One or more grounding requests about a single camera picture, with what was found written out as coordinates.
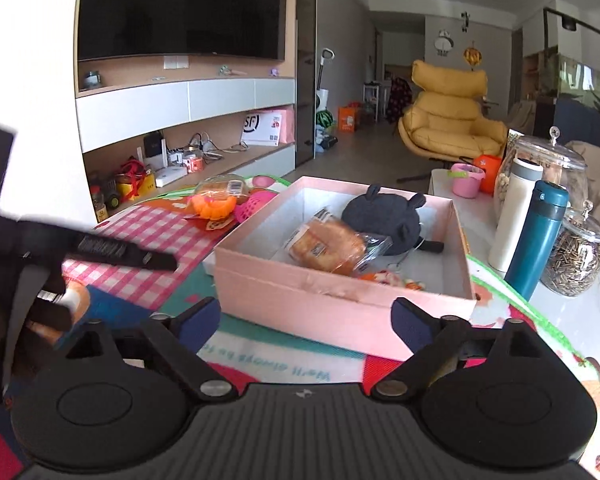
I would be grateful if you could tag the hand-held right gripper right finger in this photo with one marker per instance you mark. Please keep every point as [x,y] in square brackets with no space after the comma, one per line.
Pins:
[411,328]

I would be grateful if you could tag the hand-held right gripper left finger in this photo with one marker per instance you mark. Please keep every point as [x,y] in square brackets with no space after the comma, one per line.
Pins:
[200,319]

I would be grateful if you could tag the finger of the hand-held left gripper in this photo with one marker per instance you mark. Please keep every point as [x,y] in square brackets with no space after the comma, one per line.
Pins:
[50,310]
[130,255]

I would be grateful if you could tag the orange plastic toy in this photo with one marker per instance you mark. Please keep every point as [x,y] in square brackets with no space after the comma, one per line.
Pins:
[212,207]

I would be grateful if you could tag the pink cardboard box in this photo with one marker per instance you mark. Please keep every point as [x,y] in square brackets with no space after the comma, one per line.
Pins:
[305,302]

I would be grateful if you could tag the bread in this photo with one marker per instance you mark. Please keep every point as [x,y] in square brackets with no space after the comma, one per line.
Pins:
[325,247]
[220,186]

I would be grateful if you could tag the pink toy strainer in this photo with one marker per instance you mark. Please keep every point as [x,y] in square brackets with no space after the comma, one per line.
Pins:
[252,207]

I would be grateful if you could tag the colourful play mat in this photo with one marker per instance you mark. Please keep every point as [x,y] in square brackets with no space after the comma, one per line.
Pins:
[145,230]

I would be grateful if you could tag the small orange white charm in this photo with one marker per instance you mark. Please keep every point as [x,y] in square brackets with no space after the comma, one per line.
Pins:
[395,280]

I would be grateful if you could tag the red yellow toy truck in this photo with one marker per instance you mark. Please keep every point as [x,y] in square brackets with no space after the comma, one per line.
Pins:
[127,180]

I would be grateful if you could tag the white flat device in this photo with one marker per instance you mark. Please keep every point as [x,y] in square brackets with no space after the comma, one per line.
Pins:
[170,176]

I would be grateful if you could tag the small orange jar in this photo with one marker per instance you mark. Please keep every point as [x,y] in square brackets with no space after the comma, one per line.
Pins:
[194,163]

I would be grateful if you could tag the black router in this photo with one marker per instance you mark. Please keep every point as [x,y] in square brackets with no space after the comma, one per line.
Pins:
[153,144]

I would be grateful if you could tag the black plush toy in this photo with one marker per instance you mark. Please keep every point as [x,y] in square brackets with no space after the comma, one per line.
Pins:
[380,215]

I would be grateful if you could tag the teal thermos bottle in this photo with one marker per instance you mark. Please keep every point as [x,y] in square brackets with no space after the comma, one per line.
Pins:
[537,245]

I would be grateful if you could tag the white thermos bottle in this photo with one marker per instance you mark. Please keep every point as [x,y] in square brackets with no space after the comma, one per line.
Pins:
[512,215]

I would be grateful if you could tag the pink toy bucket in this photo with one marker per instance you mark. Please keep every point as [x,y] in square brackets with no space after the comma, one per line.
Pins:
[465,182]

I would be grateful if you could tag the orange container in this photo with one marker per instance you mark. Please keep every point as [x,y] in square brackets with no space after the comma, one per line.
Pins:
[489,170]

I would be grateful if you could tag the glass jar of seeds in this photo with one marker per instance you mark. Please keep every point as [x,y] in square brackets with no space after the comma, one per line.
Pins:
[575,260]

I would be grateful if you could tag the white wooden television cabinet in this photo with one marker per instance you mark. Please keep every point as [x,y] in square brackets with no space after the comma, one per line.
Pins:
[220,97]

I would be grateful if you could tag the white pink courier box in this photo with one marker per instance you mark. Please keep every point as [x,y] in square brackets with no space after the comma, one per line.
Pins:
[265,127]

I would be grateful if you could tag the small toy figure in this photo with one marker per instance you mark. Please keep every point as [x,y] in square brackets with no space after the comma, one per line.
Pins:
[231,70]

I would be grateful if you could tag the yellow armchair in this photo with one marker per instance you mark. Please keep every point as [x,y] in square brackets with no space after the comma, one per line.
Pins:
[445,115]

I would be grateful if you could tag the orange paper bag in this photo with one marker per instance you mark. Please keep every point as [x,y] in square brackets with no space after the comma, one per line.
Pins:
[348,120]

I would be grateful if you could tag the glass dome cover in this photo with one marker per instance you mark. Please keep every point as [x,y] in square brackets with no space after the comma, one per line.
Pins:
[560,167]

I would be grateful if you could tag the watermelon ball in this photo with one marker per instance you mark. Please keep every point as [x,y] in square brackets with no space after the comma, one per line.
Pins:
[323,119]

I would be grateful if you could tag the polka dot cloth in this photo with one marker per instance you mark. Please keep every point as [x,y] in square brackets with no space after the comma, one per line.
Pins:
[399,100]

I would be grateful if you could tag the white stool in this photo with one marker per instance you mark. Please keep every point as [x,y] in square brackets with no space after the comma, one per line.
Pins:
[371,100]

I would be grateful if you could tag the dark tall cabinet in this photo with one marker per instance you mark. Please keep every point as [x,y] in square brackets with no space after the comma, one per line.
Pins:
[305,85]

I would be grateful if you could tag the black television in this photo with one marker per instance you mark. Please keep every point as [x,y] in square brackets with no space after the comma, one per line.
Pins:
[180,10]

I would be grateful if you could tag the white stick vacuum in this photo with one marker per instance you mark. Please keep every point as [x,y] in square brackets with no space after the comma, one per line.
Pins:
[324,80]

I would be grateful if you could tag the orange hanging ornament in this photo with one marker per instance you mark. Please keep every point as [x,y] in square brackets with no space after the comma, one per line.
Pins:
[472,56]

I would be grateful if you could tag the fish tank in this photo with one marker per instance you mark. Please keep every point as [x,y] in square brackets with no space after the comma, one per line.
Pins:
[580,80]

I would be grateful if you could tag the black track light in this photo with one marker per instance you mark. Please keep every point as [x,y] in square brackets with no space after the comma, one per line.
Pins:
[580,22]

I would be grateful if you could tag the wall socket plate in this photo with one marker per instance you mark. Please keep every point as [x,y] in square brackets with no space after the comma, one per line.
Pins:
[175,62]

